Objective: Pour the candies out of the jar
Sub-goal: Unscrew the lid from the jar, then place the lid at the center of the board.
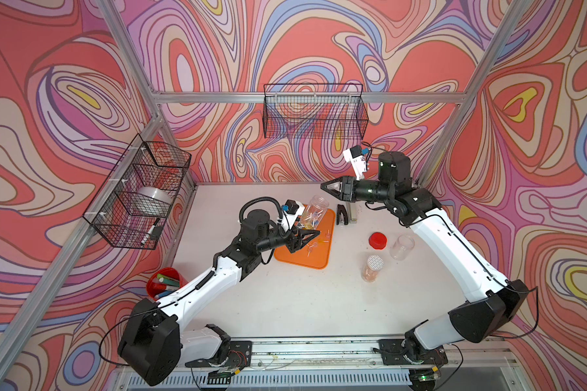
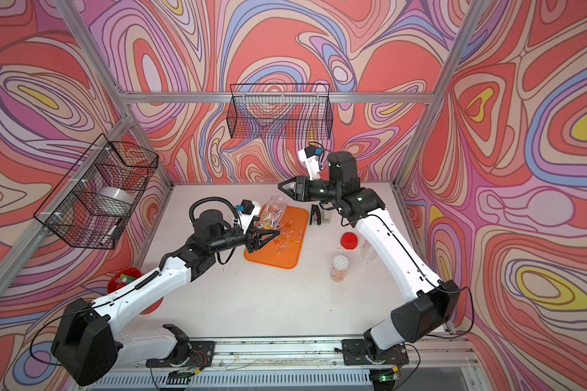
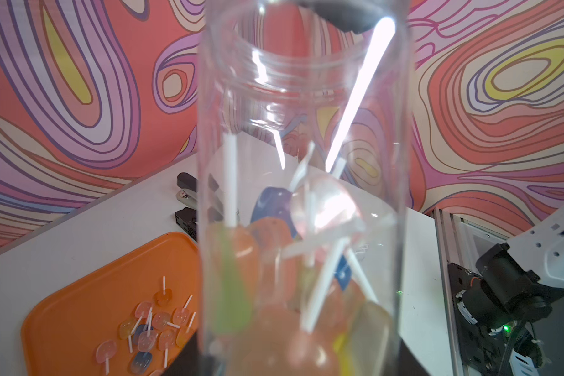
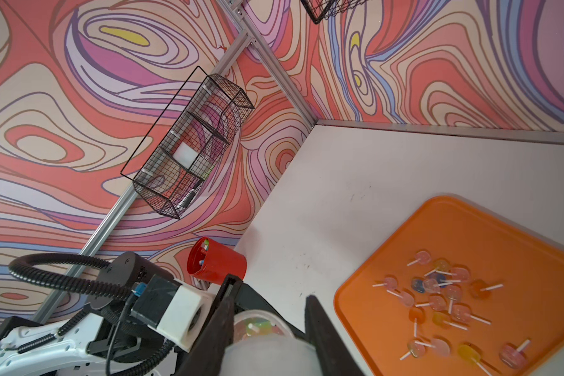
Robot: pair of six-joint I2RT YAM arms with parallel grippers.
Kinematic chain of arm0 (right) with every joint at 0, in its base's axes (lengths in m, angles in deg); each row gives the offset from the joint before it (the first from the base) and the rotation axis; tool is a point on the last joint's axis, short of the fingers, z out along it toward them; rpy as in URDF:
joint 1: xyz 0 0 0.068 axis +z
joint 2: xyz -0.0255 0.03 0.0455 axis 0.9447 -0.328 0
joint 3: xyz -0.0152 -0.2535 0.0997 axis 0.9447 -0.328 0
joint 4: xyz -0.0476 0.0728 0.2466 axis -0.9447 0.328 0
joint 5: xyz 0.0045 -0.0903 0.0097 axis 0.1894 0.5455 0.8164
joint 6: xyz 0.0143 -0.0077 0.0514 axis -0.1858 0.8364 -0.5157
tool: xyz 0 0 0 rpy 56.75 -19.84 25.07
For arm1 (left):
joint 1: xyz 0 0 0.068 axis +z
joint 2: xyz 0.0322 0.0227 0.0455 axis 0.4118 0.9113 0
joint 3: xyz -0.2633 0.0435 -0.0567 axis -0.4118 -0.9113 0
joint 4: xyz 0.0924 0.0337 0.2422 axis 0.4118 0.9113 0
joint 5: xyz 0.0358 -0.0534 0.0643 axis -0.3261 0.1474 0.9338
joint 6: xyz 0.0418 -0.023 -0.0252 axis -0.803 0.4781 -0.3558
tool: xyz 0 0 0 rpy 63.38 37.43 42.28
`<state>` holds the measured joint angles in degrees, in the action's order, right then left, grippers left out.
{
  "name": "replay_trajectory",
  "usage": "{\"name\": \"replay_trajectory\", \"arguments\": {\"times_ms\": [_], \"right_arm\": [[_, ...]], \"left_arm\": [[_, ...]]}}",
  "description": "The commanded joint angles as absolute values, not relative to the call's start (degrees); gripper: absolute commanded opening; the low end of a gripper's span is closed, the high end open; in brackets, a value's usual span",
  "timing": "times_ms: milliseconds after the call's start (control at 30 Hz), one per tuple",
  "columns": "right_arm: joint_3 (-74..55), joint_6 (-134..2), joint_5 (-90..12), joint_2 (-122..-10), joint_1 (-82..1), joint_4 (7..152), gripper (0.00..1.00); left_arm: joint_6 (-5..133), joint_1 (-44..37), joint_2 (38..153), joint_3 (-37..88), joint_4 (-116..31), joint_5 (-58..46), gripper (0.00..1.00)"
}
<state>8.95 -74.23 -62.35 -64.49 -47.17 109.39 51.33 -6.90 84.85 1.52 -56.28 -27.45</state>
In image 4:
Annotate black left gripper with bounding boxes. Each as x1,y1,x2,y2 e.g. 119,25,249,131
213,274,306,338

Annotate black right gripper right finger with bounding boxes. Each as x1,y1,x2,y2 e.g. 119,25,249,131
305,295,364,376

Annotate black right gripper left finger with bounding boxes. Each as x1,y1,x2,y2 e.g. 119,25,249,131
175,296,234,376

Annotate white lid candy jar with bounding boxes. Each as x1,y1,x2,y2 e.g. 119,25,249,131
233,310,295,345

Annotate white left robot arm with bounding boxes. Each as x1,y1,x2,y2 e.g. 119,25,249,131
0,252,274,375

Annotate lollipop candies on tray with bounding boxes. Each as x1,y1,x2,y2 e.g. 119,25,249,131
371,249,531,375

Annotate red pen cup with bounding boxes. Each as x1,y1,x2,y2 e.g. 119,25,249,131
186,238,247,285

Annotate black marker in basket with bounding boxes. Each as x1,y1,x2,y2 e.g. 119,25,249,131
176,182,202,215

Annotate orange tray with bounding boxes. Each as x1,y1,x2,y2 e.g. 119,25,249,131
334,197,564,375

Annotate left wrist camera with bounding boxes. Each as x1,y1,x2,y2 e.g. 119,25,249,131
130,275,215,353

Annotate black wire basket left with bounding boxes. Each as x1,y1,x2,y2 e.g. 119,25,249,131
121,67,255,219

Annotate black wire basket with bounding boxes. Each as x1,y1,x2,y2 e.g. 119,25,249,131
121,67,255,219
300,0,367,24

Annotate aluminium frame left post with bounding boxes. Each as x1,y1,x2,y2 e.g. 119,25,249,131
212,1,318,129

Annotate black wire basket back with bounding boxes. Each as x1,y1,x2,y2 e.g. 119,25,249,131
300,0,367,24

